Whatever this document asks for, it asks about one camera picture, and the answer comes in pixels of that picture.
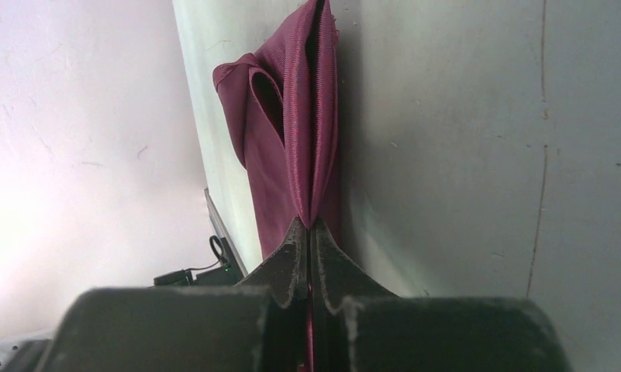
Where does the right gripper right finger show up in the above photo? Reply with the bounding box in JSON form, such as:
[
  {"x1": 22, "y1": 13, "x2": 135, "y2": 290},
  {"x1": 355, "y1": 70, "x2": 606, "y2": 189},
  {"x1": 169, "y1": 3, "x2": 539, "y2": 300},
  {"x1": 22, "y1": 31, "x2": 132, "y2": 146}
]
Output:
[{"x1": 309, "y1": 219, "x2": 397, "y2": 371}]

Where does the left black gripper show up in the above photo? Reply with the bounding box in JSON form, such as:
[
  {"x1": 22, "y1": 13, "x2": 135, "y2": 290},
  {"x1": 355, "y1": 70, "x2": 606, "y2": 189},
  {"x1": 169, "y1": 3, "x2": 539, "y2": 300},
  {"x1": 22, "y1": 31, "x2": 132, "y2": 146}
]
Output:
[{"x1": 153, "y1": 235, "x2": 245, "y2": 287}]

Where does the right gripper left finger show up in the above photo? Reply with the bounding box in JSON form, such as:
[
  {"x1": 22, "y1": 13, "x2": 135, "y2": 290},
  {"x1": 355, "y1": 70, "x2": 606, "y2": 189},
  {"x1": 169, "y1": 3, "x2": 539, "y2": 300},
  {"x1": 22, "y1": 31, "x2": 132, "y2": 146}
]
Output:
[{"x1": 238, "y1": 218, "x2": 309, "y2": 371}]

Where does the maroon satin cloth napkin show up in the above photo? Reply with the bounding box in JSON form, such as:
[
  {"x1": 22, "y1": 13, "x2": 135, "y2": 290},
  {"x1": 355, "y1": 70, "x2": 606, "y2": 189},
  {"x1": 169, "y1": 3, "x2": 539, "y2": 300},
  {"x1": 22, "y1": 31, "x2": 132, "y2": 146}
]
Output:
[{"x1": 212, "y1": 1, "x2": 340, "y2": 257}]

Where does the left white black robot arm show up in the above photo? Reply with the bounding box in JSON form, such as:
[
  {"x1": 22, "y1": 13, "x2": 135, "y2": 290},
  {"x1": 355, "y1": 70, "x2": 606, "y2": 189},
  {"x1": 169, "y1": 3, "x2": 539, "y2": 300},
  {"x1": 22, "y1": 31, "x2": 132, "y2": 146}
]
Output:
[{"x1": 0, "y1": 235, "x2": 246, "y2": 371}]

